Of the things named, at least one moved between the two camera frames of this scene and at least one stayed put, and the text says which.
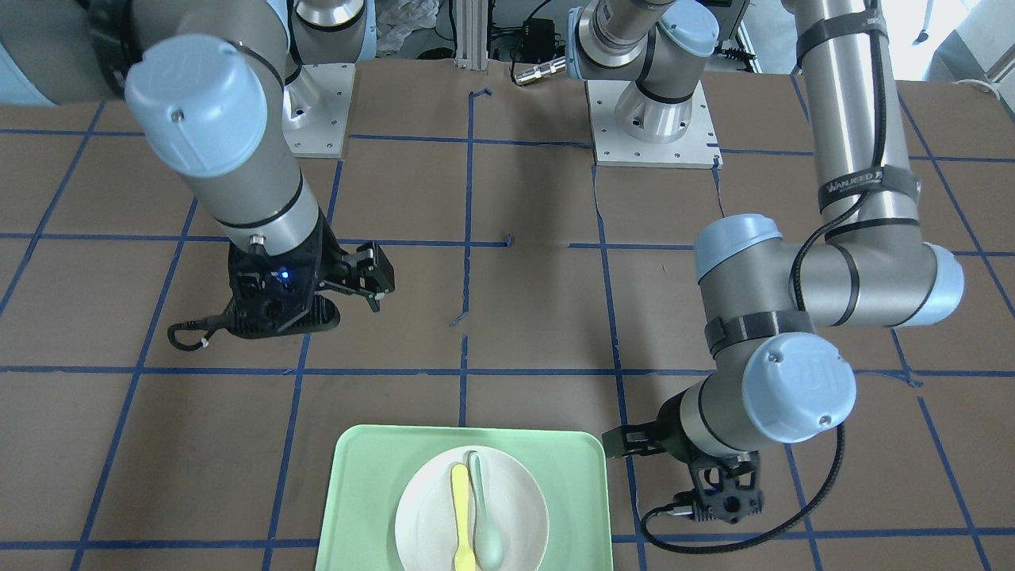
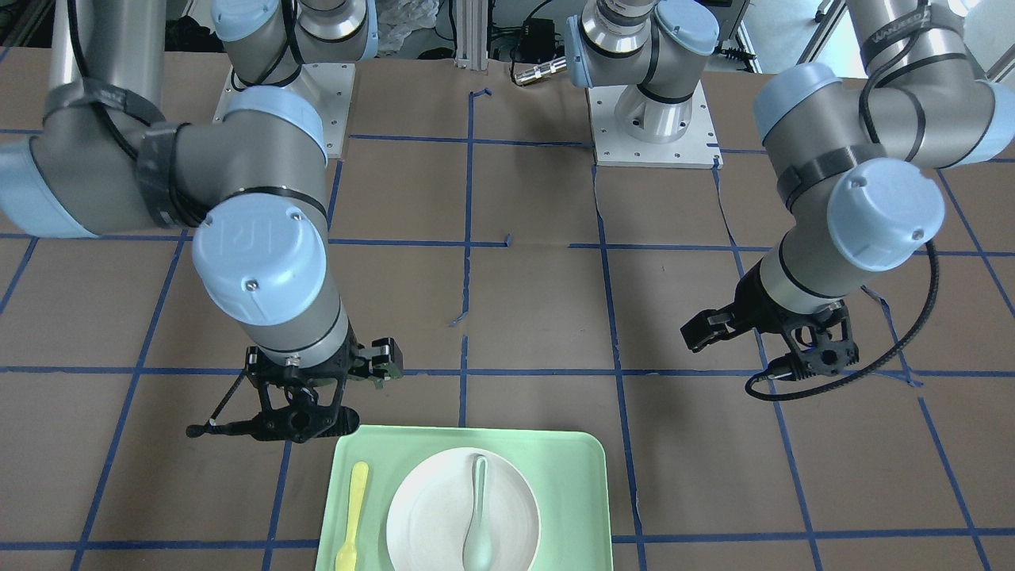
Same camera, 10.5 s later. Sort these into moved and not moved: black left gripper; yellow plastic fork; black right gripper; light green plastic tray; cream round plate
Moved: yellow plastic fork; black left gripper; black right gripper
Not moved: light green plastic tray; cream round plate
